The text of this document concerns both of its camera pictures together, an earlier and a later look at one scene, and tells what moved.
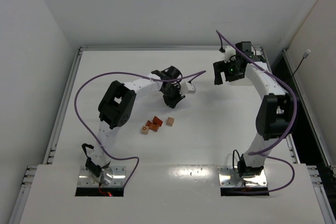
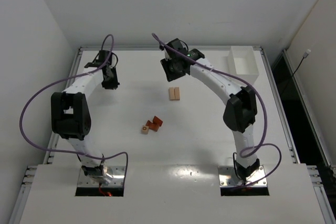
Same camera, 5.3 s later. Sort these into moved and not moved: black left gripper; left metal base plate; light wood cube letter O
Moved: black left gripper
Not moved: left metal base plate; light wood cube letter O
